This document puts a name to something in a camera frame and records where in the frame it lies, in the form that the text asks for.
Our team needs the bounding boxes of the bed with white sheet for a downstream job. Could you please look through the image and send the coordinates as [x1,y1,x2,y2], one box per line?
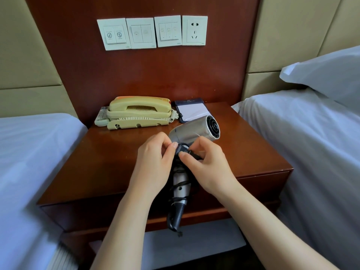
[0,113,88,270]
[231,88,360,270]

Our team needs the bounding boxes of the white two-rocker switch panel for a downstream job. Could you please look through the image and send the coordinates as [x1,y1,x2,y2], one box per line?
[126,17,157,50]

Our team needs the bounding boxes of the silver hair dryer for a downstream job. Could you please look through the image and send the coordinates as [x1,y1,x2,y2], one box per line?
[168,115,221,215]

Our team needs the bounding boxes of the white two-button switch panel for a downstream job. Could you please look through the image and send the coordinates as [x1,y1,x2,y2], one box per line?
[97,18,132,51]

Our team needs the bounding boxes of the person's right forearm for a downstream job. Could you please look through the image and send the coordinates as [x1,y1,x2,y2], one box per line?
[217,181,341,270]

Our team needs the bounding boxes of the beige corded telephone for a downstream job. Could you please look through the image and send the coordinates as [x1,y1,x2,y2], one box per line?
[106,96,173,130]

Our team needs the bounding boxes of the white wall socket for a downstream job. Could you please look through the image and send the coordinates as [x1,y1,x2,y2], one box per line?
[182,16,208,46]

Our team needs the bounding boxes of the person's left hand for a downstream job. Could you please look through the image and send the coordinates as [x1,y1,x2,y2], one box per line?
[127,132,179,198]

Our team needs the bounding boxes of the white pillow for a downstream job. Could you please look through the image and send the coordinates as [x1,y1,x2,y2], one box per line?
[279,45,360,110]

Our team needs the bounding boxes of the black hair dryer cord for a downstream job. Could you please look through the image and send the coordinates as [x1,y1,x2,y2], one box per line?
[167,143,203,238]

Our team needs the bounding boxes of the brown wooden nightstand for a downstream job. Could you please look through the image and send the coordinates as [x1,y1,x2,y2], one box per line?
[37,102,293,266]

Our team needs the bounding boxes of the beige coiled telephone cord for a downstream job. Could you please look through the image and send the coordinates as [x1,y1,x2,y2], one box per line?
[116,109,179,124]

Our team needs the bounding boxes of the white three-rocker switch panel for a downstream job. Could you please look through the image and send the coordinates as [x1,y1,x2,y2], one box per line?
[154,15,183,48]

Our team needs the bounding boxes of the white remote control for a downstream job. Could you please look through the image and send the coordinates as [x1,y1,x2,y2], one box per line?
[94,106,110,127]

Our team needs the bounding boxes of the person's right hand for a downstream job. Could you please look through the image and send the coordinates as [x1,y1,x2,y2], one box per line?
[178,136,240,198]

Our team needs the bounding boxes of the brown wooden wall panel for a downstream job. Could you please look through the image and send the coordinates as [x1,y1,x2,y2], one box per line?
[24,0,261,128]

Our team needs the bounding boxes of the person's left forearm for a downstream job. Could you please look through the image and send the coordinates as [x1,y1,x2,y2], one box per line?
[90,183,158,270]

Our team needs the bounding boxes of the notepad in dark holder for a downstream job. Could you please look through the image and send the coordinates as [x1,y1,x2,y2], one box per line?
[171,98,212,124]

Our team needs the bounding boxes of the beige padded headboard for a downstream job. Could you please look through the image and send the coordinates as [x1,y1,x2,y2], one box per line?
[241,0,360,101]
[0,0,78,119]

